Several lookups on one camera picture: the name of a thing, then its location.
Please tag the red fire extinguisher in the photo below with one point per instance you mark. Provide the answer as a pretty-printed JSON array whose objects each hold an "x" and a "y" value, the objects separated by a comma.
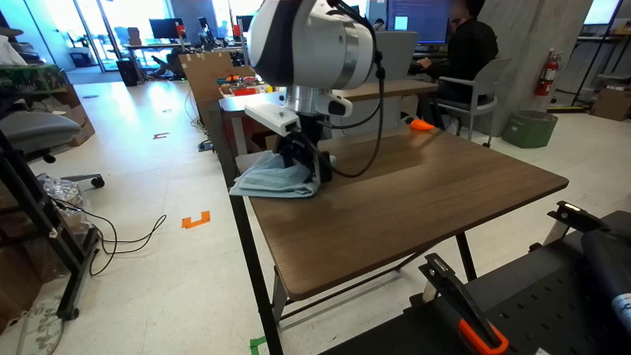
[{"x": 546, "y": 76}]

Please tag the person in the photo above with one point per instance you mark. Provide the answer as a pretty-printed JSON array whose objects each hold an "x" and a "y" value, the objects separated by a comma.
[
  {"x": 466, "y": 49},
  {"x": 378, "y": 23}
]

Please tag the stack of cardboard boxes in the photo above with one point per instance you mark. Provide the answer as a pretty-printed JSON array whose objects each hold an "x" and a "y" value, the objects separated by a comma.
[{"x": 79, "y": 121}]

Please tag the black computer tower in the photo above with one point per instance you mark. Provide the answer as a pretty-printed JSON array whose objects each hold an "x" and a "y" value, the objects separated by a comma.
[{"x": 128, "y": 72}]

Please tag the light blue towel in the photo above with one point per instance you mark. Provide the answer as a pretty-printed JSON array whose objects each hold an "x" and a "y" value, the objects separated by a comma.
[{"x": 268, "y": 180}]

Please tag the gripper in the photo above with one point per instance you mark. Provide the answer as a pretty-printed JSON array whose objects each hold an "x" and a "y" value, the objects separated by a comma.
[{"x": 306, "y": 133}]

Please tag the tray of colourful items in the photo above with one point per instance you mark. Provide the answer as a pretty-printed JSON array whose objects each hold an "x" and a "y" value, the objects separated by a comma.
[{"x": 244, "y": 88}]

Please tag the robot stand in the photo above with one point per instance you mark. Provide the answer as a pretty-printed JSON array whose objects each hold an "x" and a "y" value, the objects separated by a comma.
[{"x": 532, "y": 305}]

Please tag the green tape mark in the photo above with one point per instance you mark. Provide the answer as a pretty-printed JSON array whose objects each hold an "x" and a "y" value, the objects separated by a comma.
[{"x": 256, "y": 344}]

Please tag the green bin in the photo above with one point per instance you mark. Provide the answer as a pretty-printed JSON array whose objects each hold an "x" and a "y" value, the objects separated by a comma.
[{"x": 528, "y": 129}]

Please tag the small orange object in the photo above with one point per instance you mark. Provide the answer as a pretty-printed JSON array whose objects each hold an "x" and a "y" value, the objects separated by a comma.
[{"x": 422, "y": 125}]

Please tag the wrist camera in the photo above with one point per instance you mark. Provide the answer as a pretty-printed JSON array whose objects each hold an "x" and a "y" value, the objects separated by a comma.
[{"x": 272, "y": 116}]

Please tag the grey partition panel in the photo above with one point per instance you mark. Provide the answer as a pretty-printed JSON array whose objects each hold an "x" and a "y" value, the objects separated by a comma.
[{"x": 399, "y": 54}]

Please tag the large monitor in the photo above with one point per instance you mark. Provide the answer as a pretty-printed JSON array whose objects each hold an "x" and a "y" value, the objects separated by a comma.
[{"x": 419, "y": 19}]

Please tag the black tube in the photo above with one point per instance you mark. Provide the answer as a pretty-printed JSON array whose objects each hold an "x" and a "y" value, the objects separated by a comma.
[{"x": 611, "y": 266}]

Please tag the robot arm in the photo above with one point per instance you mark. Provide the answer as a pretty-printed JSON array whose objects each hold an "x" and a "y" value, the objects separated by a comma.
[{"x": 315, "y": 44}]

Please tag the grey office chair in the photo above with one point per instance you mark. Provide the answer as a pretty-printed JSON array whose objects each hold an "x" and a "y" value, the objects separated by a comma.
[{"x": 34, "y": 130}]

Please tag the orange tape mark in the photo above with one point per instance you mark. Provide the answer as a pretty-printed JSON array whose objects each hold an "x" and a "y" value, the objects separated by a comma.
[{"x": 195, "y": 221}]

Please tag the clear plastic bag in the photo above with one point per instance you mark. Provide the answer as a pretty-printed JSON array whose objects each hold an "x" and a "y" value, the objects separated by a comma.
[{"x": 64, "y": 197}]

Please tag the black metal rack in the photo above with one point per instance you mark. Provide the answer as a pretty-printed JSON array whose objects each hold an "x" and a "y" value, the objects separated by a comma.
[{"x": 34, "y": 207}]

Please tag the red tape mark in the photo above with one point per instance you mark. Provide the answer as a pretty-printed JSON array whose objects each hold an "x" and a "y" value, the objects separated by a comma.
[{"x": 160, "y": 135}]

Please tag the open cardboard box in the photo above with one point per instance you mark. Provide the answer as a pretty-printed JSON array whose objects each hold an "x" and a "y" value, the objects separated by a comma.
[{"x": 209, "y": 74}]

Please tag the green printed box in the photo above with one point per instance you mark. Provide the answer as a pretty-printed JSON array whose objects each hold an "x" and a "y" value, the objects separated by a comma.
[{"x": 29, "y": 79}]

